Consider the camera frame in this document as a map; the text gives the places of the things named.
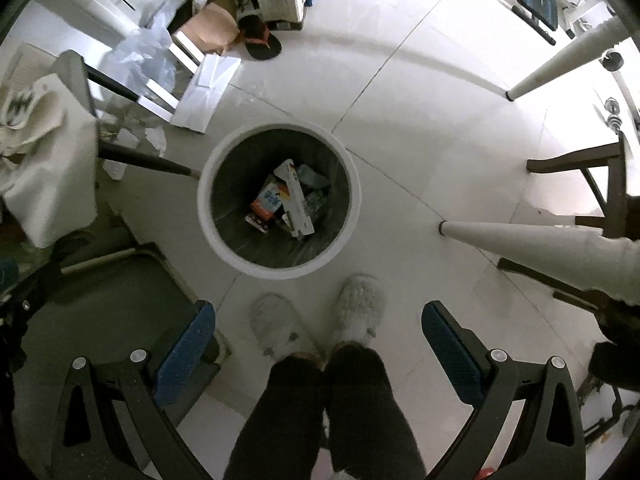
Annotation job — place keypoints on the white box with striped corner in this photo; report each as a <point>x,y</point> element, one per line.
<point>296,205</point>

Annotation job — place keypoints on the grey metal-framed chair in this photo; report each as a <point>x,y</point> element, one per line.
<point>110,310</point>

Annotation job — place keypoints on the chrome dumbbell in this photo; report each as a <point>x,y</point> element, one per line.
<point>612,114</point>

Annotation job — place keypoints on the curl bar with black plates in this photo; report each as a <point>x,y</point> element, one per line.
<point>612,61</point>

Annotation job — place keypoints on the white table legs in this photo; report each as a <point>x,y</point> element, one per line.
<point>500,235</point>

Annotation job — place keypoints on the crumpled white paper scrap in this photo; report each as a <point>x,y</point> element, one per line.
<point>156,140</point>

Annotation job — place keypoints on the flat brown cardboard sheet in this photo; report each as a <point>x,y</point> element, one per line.
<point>207,27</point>

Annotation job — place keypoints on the person's right white slipper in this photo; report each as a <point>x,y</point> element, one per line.
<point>357,310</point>

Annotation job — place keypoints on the person's black pants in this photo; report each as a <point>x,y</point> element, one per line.
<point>360,410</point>

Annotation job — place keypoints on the blue white orange packet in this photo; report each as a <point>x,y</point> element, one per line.
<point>267,201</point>

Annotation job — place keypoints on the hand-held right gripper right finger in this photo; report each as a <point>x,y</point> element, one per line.
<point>450,355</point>

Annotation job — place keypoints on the person's white slipper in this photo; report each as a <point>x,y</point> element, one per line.
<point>280,325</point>
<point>357,310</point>

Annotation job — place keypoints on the clear plastic sheet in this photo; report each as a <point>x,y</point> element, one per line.
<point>145,55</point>

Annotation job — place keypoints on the person's left white slipper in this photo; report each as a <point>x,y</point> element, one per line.
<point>280,325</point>

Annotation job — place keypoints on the cream checkered tote bag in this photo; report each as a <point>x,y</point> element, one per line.
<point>45,160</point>

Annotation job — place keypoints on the flat white carton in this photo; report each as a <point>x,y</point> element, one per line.
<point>205,92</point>

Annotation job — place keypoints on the black and orange cap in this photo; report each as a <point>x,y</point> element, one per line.
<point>260,37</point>

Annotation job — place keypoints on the dark cloth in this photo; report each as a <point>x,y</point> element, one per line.
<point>617,365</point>

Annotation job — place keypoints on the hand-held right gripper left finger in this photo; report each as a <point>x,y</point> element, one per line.
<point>185,355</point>

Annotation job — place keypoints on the black-legged chair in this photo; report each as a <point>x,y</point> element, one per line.
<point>140,160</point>

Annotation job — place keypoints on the white round trash bin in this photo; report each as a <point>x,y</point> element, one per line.
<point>205,200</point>

